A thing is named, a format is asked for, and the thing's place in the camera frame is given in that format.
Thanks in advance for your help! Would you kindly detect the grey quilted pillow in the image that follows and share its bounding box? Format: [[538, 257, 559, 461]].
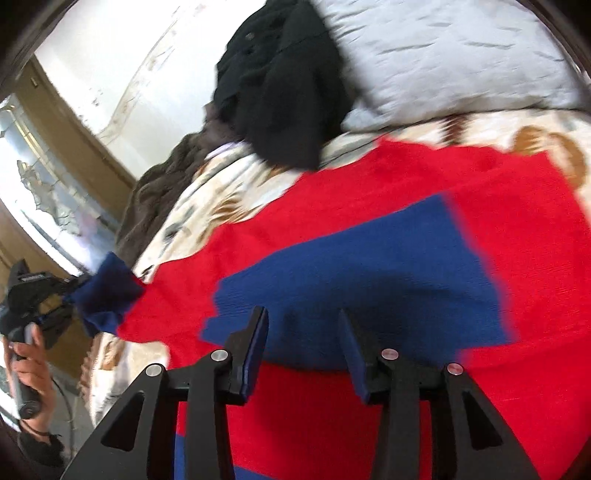
[[309, 0, 585, 132]]

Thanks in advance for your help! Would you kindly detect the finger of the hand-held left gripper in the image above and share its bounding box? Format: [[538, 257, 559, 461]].
[[39, 302, 78, 350], [44, 273, 92, 297]]

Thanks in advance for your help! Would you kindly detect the person's left hand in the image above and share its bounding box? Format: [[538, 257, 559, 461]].
[[1, 323, 62, 435]]

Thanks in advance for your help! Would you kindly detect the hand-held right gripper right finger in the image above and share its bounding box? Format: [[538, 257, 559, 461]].
[[337, 308, 542, 480]]

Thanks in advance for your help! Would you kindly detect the brown knitted cloth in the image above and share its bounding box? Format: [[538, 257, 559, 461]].
[[115, 104, 241, 268]]

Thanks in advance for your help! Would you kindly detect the black cloth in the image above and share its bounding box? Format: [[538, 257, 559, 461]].
[[213, 0, 354, 171]]

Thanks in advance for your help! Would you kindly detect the red and blue sweater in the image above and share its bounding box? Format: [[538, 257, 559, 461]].
[[65, 136, 591, 480]]

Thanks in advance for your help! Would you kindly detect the leaf print fleece blanket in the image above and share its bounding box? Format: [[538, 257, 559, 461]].
[[78, 108, 591, 430]]

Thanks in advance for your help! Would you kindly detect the wooden door with patterned glass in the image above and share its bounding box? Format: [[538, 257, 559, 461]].
[[0, 58, 137, 370]]

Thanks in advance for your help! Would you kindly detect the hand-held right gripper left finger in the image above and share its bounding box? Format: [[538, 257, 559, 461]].
[[60, 305, 270, 480]]

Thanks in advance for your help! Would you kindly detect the person's left forearm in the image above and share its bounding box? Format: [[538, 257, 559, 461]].
[[0, 427, 66, 480]]

